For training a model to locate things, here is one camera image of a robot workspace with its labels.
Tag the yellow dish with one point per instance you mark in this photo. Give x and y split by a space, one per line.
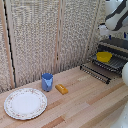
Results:
104 57

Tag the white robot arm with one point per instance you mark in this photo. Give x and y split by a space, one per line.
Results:
116 18

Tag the white floral rim plate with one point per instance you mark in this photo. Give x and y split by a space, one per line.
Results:
25 104

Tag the blue cup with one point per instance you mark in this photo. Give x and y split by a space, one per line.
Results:
47 82

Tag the orange butter block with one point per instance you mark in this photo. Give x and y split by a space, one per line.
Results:
62 89

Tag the woven folding screen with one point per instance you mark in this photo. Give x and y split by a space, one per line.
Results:
33 36

